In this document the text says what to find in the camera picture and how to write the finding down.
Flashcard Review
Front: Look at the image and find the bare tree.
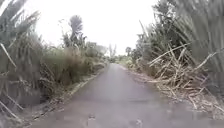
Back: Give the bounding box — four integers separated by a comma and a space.
108, 43, 118, 59

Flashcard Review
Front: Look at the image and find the grey asphalt path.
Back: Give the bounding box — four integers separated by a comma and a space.
28, 62, 224, 128

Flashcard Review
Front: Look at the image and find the tall cabbage tree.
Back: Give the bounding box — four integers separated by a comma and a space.
68, 14, 85, 48

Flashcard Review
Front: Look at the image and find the dry leaf litter strip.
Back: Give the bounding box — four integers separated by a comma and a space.
6, 66, 108, 128
121, 64, 224, 121

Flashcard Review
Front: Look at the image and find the row of flax bushes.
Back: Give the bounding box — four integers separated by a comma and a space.
0, 0, 109, 128
128, 0, 224, 101

